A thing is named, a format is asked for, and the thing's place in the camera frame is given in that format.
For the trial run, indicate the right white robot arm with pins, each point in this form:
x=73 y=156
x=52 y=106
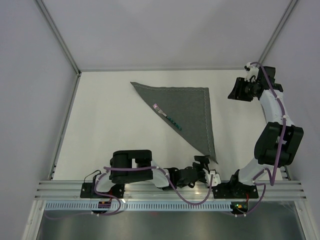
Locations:
x=280 y=139

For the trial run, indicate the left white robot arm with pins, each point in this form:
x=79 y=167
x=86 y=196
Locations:
x=133 y=166

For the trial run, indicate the aluminium frame post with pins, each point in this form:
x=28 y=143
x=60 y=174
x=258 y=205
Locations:
x=54 y=29
x=278 y=29

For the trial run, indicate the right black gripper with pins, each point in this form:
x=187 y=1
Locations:
x=240 y=83

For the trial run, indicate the left aluminium frame post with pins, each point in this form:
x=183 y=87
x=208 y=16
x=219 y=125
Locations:
x=54 y=29

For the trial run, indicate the black mounting plate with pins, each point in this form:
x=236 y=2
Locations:
x=222 y=191
x=87 y=191

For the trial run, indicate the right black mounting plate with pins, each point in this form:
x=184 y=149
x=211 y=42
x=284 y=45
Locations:
x=222 y=191

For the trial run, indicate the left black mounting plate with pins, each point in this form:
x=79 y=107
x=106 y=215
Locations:
x=87 y=191

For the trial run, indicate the right aluminium frame post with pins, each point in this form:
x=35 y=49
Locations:
x=278 y=29

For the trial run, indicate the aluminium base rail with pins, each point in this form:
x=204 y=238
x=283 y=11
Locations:
x=146 y=191

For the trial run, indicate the white slotted cable duct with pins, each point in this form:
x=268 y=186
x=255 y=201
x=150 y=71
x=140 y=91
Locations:
x=220 y=206

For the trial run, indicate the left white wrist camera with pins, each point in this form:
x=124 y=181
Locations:
x=212 y=177

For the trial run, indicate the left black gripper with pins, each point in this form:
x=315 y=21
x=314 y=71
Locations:
x=204 y=161

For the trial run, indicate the fork with green handle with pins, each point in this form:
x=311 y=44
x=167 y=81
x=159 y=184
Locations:
x=160 y=111

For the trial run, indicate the grey cloth napkin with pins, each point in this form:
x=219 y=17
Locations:
x=189 y=107

